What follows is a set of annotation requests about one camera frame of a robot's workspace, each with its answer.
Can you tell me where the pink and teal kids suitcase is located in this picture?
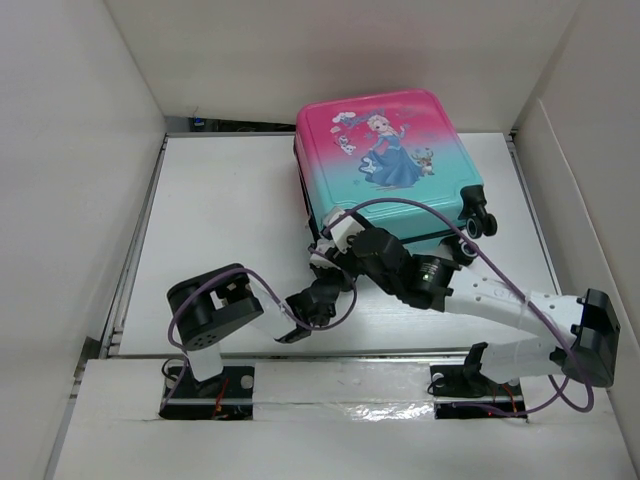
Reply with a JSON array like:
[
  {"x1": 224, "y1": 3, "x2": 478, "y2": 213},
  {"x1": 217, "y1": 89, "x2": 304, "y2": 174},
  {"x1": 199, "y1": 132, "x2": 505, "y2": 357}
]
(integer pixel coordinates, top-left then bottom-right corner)
[{"x1": 293, "y1": 89, "x2": 497, "y2": 266}]

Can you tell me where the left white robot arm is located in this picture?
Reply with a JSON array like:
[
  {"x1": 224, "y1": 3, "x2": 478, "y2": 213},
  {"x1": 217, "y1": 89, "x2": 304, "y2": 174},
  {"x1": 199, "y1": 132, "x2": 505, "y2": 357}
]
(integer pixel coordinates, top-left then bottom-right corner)
[{"x1": 166, "y1": 263, "x2": 357, "y2": 398}]

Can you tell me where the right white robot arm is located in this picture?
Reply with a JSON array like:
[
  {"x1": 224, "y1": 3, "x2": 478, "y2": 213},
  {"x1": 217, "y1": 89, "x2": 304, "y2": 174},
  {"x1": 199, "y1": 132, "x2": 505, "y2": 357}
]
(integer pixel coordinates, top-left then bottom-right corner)
[{"x1": 348, "y1": 228, "x2": 621, "y2": 393}]

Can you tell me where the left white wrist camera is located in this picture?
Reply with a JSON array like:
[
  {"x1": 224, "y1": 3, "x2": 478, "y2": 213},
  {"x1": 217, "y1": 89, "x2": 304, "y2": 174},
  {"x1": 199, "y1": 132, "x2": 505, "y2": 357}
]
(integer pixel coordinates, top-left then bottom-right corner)
[{"x1": 308, "y1": 239, "x2": 339, "y2": 270}]

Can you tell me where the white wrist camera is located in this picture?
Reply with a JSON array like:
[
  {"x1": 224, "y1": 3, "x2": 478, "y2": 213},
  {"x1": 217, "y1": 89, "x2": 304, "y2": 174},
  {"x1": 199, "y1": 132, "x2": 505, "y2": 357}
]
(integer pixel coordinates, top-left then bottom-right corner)
[
  {"x1": 308, "y1": 239, "x2": 339, "y2": 270},
  {"x1": 322, "y1": 206, "x2": 368, "y2": 253}
]

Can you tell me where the aluminium front rail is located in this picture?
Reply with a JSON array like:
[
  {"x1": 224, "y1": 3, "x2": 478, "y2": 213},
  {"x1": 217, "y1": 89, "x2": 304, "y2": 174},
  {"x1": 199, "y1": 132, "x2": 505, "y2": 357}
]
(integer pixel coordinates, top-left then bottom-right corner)
[{"x1": 100, "y1": 347, "x2": 470, "y2": 360}]

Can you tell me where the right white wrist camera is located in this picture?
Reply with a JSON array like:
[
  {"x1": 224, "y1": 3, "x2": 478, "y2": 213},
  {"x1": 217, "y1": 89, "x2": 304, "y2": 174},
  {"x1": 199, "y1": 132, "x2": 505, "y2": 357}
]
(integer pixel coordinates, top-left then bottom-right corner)
[{"x1": 322, "y1": 206, "x2": 368, "y2": 253}]

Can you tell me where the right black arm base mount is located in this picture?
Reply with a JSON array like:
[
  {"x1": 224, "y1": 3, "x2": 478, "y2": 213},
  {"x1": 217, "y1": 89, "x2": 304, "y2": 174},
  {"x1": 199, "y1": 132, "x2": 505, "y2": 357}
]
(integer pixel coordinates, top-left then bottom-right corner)
[{"x1": 427, "y1": 342, "x2": 528, "y2": 420}]

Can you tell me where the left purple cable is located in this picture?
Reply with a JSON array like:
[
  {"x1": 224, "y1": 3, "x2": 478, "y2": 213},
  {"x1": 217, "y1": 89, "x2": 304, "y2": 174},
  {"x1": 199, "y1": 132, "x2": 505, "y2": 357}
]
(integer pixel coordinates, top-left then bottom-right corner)
[{"x1": 167, "y1": 267, "x2": 358, "y2": 359}]

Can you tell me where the purple cable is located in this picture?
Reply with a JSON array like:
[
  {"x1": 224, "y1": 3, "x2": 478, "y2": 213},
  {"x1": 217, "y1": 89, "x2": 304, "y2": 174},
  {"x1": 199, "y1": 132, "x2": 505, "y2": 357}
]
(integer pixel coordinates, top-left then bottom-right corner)
[
  {"x1": 324, "y1": 198, "x2": 596, "y2": 414},
  {"x1": 167, "y1": 267, "x2": 358, "y2": 359}
]

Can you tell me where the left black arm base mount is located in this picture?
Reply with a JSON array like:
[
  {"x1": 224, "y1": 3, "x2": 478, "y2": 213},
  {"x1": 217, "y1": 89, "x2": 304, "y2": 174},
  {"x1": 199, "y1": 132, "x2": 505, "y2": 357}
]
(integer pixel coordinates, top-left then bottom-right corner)
[{"x1": 159, "y1": 365, "x2": 255, "y2": 421}]

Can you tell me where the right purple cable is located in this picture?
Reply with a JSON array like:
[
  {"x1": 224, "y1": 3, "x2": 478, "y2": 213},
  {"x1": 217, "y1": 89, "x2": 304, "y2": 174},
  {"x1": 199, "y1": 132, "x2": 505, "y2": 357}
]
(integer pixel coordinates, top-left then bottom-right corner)
[{"x1": 324, "y1": 198, "x2": 596, "y2": 414}]

